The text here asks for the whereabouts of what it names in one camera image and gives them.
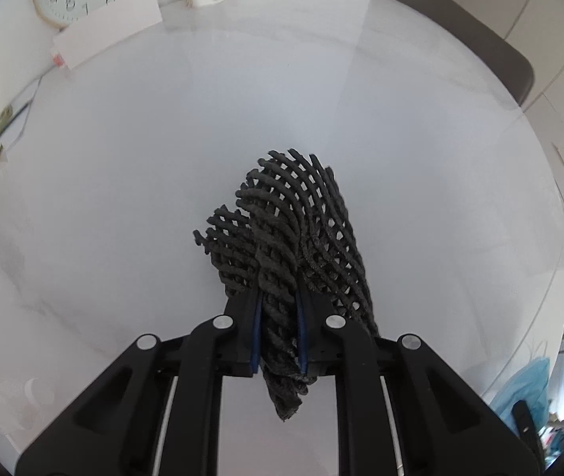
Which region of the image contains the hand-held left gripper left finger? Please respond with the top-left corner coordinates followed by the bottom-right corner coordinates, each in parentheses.
top-left (14, 290), bottom-right (264, 476)

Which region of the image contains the black foam net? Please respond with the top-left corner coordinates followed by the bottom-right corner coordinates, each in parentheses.
top-left (193, 148), bottom-right (380, 422)

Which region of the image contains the grey chair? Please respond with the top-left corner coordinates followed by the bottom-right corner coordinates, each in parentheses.
top-left (385, 0), bottom-right (535, 108)

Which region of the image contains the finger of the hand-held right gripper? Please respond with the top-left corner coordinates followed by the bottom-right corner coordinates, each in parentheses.
top-left (511, 401), bottom-right (544, 459)

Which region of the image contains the white cardboard box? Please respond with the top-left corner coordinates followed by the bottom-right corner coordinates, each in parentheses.
top-left (52, 0), bottom-right (163, 71)

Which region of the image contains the blue face mask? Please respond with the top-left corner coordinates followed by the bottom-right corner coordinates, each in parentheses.
top-left (489, 356), bottom-right (551, 430)

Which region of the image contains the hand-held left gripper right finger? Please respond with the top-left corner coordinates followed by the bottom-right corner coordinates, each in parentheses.
top-left (296, 290), bottom-right (545, 476)

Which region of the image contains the black pen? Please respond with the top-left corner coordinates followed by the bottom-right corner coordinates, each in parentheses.
top-left (10, 100), bottom-right (33, 125)

